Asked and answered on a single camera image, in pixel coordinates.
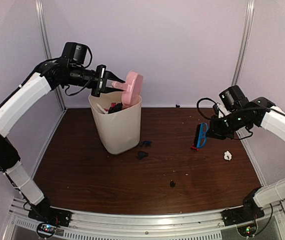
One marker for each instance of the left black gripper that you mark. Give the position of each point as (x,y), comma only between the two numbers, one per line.
(103,75)

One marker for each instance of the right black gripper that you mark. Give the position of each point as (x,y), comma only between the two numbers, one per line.
(215,132)

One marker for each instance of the blue hand brush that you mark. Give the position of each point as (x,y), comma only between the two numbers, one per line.
(200,137)

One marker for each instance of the pink plastic dustpan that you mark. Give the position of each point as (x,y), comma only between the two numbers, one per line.
(131,89)

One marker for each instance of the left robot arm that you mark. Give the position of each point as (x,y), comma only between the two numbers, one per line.
(68,69)

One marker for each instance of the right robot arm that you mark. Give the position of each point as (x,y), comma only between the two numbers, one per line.
(237,112)

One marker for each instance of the black paper scrap front-left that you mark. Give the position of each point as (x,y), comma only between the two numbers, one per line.
(115,107)

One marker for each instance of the white paper scrap right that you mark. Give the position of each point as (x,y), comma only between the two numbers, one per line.
(227,156)

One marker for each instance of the red paper scrap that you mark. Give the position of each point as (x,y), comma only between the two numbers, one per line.
(194,148)

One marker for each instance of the cream plastic waste bin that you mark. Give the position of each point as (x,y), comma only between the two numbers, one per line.
(119,131)

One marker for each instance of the dark blue paper scrap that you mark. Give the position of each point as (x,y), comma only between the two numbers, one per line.
(146,143)

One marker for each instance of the small black paper scrap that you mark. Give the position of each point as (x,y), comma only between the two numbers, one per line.
(172,184)

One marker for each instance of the black paper scrap left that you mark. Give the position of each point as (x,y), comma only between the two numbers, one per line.
(141,155)

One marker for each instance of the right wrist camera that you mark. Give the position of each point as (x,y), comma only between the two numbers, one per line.
(220,110)

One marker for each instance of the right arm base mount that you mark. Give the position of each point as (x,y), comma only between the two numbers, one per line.
(245,213)

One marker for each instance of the right frame post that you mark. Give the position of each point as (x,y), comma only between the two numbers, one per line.
(246,33)

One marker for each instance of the frame post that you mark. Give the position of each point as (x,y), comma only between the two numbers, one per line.
(46,46)
(246,33)

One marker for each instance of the left frame post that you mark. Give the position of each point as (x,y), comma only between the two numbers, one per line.
(46,46)

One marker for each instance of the aluminium front rail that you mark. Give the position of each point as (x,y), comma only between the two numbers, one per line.
(204,225)

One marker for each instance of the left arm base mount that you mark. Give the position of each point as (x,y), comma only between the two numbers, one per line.
(44,212)

